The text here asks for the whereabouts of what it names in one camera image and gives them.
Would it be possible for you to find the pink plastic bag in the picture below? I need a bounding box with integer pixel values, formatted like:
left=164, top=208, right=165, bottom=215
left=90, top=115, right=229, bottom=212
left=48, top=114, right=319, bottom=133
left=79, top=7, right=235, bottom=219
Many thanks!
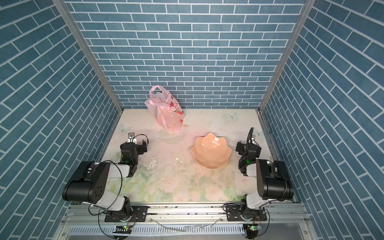
left=145, top=86, right=185, bottom=132

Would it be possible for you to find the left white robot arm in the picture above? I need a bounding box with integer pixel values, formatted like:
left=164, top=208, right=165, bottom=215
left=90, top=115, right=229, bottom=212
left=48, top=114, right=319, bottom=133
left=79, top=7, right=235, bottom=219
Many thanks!
left=62, top=141, right=149, bottom=215

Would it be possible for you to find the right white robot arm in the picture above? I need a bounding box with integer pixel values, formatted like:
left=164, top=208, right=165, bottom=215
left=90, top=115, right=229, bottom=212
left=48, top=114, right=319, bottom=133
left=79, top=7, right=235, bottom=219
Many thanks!
left=236, top=139, right=294, bottom=212

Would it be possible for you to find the pink scalloped bowl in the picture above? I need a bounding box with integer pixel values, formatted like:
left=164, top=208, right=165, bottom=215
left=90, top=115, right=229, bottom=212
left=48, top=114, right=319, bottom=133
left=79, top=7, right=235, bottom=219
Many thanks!
left=191, top=133, right=232, bottom=170

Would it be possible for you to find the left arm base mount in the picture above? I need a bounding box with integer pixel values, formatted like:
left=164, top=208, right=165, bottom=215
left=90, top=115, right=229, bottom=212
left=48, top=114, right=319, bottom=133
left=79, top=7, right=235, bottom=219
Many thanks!
left=105, top=206, right=149, bottom=223

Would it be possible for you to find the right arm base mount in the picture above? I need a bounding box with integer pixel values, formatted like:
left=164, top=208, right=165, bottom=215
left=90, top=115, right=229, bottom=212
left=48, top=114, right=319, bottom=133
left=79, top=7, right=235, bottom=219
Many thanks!
left=222, top=204, right=267, bottom=222

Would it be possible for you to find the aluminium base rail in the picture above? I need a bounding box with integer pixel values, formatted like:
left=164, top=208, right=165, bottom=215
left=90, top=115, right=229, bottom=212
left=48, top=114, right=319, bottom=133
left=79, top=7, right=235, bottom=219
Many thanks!
left=58, top=202, right=314, bottom=239

